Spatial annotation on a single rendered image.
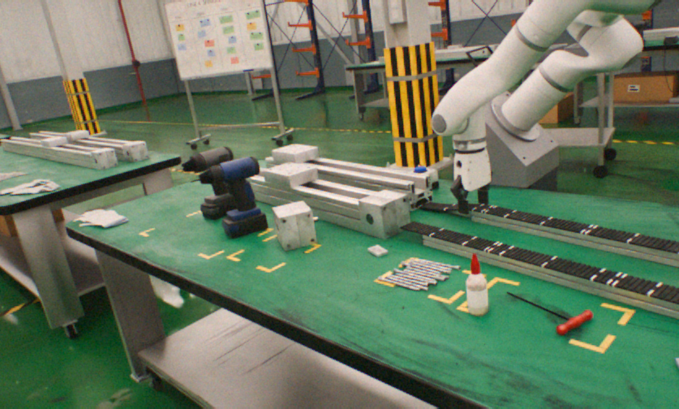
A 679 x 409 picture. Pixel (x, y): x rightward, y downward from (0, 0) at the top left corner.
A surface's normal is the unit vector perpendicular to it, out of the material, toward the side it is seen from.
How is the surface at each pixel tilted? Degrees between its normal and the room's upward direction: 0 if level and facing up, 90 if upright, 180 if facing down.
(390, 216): 90
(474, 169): 90
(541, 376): 0
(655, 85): 89
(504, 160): 90
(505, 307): 0
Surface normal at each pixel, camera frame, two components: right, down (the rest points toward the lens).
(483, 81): -0.23, -0.18
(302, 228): 0.31, 0.26
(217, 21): -0.40, 0.34
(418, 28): 0.71, 0.13
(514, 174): -0.65, 0.32
